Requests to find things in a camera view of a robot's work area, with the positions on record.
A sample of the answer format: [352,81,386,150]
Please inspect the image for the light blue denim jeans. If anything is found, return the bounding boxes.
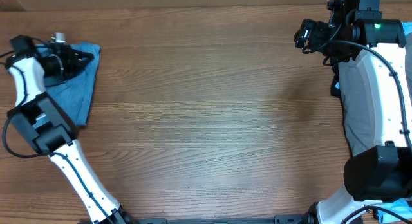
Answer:
[44,42,101,126]

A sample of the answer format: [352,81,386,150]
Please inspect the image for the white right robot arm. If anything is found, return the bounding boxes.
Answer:
[294,19,411,223]

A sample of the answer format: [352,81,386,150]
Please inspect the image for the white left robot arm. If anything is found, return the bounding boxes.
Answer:
[4,36,135,223]

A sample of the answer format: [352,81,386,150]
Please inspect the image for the light blue folded garment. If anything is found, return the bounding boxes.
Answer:
[334,21,412,224]

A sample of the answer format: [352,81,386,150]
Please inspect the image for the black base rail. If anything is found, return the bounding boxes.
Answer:
[102,214,304,224]

